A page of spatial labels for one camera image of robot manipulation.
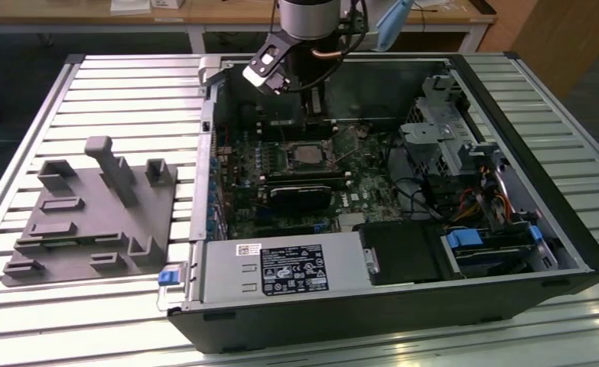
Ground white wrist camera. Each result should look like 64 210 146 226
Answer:
241 32 293 95

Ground grey parts rack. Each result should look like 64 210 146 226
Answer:
1 135 180 287

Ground silver square CPU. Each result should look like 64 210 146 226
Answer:
293 145 326 162

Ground black RAM slot bank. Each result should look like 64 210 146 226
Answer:
254 117 340 141

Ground black CPU socket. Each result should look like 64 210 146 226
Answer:
281 141 336 171

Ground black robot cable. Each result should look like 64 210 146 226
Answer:
284 0 371 93

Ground wooden desk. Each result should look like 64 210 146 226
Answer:
0 0 497 54

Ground black plastic shroud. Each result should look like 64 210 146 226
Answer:
353 220 464 286

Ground blue disk carrier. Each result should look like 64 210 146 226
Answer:
444 228 484 254

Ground green motherboard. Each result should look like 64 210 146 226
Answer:
210 124 423 240

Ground black wire bundle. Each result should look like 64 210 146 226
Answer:
388 176 449 223

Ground grey case corner bracket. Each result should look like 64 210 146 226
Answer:
197 57 234 84

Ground black graphics card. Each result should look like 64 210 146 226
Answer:
265 183 333 210

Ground black open PC case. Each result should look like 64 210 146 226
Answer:
165 52 599 355

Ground blue case latch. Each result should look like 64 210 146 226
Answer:
157 267 184 287

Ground metal disk bay cage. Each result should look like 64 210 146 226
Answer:
397 74 505 177

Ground silver power supply unit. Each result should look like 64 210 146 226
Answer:
196 231 372 304

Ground small silver heatsink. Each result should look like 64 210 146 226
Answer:
337 213 371 231

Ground orange and yellow wire bundle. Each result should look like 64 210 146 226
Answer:
459 190 515 223

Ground wooden cabinet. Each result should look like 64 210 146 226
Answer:
480 0 599 100

